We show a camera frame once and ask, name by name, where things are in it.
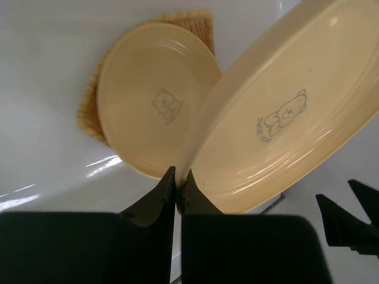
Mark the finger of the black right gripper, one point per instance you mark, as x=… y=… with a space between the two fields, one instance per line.
x=341 y=228
x=368 y=198

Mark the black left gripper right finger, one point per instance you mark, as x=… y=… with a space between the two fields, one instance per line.
x=246 y=248

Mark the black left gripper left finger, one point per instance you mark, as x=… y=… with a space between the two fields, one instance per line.
x=133 y=246

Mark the beige plate with bear print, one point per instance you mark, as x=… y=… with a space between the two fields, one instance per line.
x=151 y=85

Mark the woven bamboo fan-shaped tray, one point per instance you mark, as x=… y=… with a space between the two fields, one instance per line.
x=198 y=22

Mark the translucent white plastic bin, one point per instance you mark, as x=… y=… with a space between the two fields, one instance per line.
x=49 y=52

